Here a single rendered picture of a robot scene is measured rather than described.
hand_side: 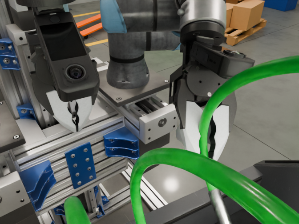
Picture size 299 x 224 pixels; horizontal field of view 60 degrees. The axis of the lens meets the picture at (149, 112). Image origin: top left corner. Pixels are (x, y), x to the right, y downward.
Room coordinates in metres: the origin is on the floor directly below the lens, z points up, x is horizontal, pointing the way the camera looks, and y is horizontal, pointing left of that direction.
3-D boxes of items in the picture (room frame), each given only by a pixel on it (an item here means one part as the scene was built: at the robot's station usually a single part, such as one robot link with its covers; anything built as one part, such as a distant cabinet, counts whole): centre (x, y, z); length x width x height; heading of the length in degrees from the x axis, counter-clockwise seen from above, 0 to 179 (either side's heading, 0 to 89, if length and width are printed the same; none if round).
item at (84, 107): (0.35, 0.11, 1.25); 0.06 x 0.03 x 0.09; 27
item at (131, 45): (0.82, 0.07, 1.20); 0.13 x 0.12 x 0.14; 96
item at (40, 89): (0.31, 0.14, 1.29); 0.05 x 0.02 x 0.09; 117
